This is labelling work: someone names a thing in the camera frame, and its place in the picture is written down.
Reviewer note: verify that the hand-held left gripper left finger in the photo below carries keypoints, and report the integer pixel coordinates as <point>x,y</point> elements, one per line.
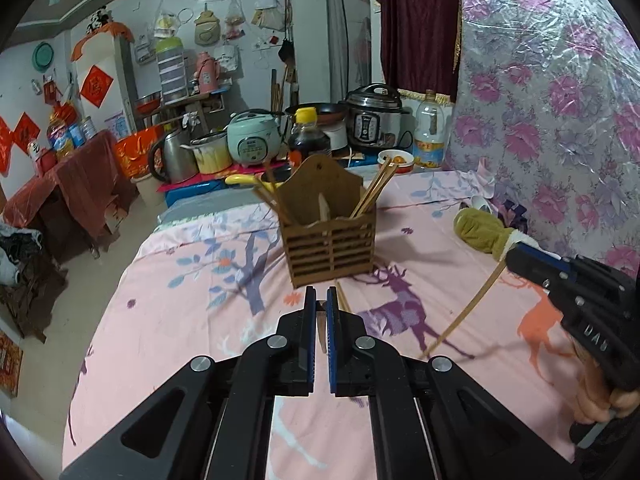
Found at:
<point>310,350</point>

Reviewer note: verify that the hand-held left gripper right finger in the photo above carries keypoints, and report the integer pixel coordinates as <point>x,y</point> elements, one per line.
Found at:
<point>332,350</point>

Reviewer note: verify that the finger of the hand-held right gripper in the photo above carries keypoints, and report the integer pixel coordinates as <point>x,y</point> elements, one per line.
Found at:
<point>555,262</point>
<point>530,267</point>

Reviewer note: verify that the bamboo chopstick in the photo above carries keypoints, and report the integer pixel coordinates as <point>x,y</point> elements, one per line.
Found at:
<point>321,335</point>
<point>342,297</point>
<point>272,202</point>
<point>470,310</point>

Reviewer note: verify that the wooden slatted utensil holder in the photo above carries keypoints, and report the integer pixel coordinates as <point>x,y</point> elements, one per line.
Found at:
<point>325,260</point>

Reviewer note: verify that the bundle of wooden chopsticks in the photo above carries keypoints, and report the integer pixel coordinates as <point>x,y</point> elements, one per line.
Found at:
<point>372,190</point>

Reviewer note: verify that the person's right hand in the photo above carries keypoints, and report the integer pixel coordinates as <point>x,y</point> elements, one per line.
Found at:
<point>592,390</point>

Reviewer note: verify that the dark purple ruffled cloth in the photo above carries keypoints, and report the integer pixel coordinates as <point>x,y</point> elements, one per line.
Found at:
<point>512,215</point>

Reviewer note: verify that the olive and white plush sock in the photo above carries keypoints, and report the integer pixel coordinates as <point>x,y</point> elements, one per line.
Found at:
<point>480,232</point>

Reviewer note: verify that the white cup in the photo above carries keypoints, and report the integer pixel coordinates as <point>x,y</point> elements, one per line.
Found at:
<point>481,204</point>

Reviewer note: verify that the pink cloth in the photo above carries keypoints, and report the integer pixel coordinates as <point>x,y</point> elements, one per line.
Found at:
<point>484,177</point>

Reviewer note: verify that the pink deer-print bedsheet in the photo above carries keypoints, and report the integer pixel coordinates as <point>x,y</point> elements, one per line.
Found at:
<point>200,285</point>

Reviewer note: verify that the light wooden spoon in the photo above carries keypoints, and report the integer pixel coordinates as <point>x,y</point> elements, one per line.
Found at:
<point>325,207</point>

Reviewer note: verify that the cooking oil bottle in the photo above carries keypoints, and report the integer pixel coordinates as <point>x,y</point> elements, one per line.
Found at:
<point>430,135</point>

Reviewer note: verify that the red and white bowl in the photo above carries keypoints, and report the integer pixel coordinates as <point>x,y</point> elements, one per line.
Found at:
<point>395,162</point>

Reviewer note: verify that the floral pink purple curtain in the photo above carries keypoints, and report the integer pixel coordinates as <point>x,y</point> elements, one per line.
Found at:
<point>540,85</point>

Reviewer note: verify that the yellow plastic utensil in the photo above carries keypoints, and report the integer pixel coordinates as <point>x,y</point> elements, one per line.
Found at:
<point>240,179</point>

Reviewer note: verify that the blue plastic tray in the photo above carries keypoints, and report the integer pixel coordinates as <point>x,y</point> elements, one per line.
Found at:
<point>192,192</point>

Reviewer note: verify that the steel electric pressure cooker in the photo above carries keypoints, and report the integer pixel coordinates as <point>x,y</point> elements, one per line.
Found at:
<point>375,120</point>

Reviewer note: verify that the soy sauce bottle yellow cap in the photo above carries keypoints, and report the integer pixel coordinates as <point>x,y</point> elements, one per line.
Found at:
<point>307,135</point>

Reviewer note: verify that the white electric cooker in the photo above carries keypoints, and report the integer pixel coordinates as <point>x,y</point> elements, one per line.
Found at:
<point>336,135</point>

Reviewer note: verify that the pale green rice cooker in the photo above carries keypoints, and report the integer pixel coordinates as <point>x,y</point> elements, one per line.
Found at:
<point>252,140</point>

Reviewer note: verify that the yellow and white pot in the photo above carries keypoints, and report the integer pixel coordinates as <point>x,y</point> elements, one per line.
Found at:
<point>210,155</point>

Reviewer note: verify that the white trash bin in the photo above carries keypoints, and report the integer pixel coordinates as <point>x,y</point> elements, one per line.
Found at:
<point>149,191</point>

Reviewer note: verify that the steel kettle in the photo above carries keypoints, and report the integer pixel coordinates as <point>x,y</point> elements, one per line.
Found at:
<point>175,157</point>

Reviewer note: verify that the black wok pan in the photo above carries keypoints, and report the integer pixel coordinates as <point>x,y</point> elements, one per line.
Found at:
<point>320,111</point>

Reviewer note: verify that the orange red box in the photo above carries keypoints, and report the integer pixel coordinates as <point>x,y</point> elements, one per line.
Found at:
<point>137,152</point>

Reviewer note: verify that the dark red curtain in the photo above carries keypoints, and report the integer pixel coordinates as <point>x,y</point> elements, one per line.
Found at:
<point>417,25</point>

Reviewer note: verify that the red cloth covered table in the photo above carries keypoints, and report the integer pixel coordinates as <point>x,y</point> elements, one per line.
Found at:
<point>75,185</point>

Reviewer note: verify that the pink thermos jug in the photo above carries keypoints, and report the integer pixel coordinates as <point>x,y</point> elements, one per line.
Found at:
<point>206,72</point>

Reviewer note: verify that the pile of dark clothes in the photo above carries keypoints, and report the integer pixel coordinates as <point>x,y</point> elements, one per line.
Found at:
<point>25,260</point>

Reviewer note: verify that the green lidded stacked container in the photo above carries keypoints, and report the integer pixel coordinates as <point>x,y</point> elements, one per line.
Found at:
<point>172,70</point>

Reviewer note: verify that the blue tin cans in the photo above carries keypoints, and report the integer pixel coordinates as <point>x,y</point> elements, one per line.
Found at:
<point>82,132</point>

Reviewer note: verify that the oil bottle with blue label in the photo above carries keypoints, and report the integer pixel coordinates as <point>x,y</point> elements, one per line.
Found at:
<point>60,137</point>

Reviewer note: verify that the white refrigerator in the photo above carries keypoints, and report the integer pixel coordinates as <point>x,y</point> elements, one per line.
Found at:
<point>122,75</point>

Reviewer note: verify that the beige hanging bag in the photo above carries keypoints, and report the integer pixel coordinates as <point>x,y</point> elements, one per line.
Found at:
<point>206,27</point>

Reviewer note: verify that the red diamond paper decoration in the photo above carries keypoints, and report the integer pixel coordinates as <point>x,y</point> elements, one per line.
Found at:
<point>96,85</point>

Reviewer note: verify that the black and white plush toy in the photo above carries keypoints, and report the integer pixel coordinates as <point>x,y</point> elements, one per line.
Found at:
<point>99,21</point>

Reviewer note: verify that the green round plate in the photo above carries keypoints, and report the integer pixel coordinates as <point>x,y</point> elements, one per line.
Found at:
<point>43,56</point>

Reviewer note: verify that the red paper wall decorations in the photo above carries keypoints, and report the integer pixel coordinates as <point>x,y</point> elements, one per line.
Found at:
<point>20,135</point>

